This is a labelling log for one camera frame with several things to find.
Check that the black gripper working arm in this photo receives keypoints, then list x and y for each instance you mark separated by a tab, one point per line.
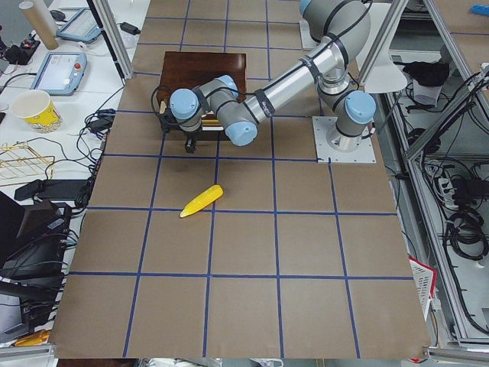
189	136

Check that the light wood drawer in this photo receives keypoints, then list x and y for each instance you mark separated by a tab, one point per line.
210	128

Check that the grey robot arm with corn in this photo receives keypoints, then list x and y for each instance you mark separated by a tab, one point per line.
341	29

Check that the dark wooden drawer cabinet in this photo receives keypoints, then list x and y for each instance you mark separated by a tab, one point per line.
192	69

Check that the black power adapter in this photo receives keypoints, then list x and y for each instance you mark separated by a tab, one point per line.
129	28

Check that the blue teach pendant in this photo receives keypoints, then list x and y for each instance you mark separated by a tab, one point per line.
81	27
60	73

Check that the yellow paper cup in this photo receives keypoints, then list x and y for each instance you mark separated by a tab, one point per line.
36	108

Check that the cardboard tube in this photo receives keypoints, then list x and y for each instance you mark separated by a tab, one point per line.
37	13

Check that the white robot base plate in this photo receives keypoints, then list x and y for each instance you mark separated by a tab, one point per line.
332	147

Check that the aluminium frame post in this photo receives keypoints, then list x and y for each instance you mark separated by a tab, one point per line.
105	20

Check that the gold wire rack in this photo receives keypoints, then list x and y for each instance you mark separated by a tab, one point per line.
20	164

